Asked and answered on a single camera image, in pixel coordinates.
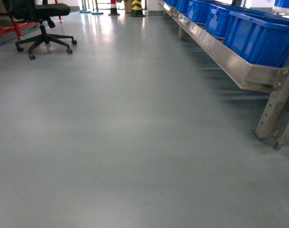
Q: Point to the red white traffic cone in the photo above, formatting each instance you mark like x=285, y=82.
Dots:
x=113, y=8

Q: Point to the yellow black striped bollard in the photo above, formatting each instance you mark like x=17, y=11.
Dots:
x=136, y=10

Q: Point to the black office chair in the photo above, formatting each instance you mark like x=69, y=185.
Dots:
x=29, y=11

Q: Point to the blue plastic crate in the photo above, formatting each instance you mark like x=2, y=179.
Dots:
x=219, y=18
x=259, y=40

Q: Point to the steel roller conveyor rack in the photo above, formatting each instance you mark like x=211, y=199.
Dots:
x=274, y=120

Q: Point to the blue plastic crate far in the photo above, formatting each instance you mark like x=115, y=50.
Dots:
x=219, y=18

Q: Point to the red metal frame table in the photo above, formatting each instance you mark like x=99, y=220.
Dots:
x=9, y=24

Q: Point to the blue plastic crate near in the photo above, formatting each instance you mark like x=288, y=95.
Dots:
x=259, y=40

